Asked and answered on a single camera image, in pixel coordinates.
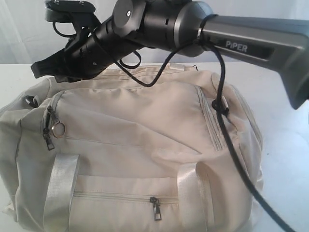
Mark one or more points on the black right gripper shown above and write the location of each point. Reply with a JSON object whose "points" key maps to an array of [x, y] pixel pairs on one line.
{"points": [[84, 57]]}

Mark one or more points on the gold key ring zipper pull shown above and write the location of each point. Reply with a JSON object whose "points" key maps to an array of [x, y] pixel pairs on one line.
{"points": [[58, 129]]}

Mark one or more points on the beige duffel bag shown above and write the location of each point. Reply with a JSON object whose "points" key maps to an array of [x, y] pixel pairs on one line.
{"points": [[133, 158]]}

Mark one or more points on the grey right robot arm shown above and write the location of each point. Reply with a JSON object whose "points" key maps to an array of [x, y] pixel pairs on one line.
{"points": [[182, 27]]}

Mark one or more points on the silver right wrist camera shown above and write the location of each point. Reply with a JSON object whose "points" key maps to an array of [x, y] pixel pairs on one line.
{"points": [[64, 10]]}

